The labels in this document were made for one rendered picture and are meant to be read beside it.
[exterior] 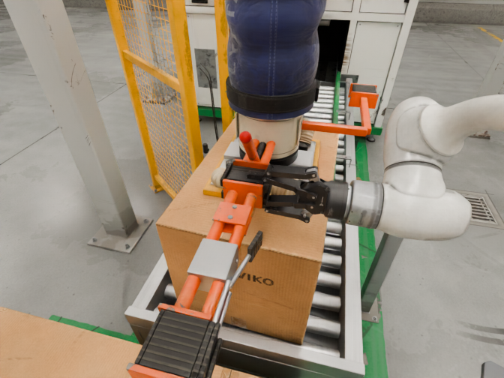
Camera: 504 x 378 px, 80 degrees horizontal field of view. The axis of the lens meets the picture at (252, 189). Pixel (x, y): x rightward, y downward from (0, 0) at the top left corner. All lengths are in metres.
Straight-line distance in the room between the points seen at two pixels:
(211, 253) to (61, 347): 0.75
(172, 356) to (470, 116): 0.55
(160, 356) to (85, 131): 1.38
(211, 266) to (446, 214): 0.40
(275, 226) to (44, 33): 1.21
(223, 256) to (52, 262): 1.78
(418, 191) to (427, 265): 1.52
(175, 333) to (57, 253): 1.86
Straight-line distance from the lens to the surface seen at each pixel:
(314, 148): 0.98
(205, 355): 0.40
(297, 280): 0.75
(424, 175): 0.62
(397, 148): 0.65
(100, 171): 1.79
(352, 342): 1.00
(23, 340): 1.23
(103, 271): 2.01
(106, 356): 1.09
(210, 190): 0.81
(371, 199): 0.59
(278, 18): 0.65
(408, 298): 1.91
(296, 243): 0.70
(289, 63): 0.68
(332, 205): 0.59
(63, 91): 1.63
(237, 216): 0.55
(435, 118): 0.64
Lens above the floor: 1.47
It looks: 39 degrees down
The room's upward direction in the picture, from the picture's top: straight up
